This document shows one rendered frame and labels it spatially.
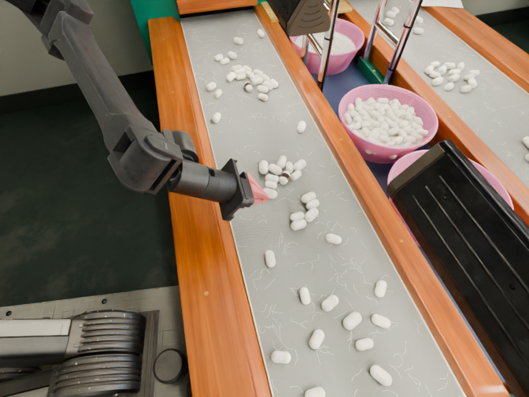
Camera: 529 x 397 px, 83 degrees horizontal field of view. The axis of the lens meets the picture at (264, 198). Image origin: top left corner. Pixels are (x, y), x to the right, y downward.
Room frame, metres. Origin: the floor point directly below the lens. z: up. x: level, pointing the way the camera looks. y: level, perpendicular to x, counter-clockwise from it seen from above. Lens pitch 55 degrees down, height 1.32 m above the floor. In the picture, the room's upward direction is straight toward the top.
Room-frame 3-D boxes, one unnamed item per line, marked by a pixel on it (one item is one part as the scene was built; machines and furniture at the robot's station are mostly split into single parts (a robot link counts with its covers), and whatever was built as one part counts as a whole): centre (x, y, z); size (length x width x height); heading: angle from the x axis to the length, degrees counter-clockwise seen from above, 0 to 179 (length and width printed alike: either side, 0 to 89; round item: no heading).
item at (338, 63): (1.09, -0.22, 0.72); 0.27 x 0.27 x 0.10
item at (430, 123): (0.66, -0.34, 0.72); 0.27 x 0.27 x 0.10
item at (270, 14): (1.30, -0.16, 0.77); 0.33 x 0.15 x 0.01; 106
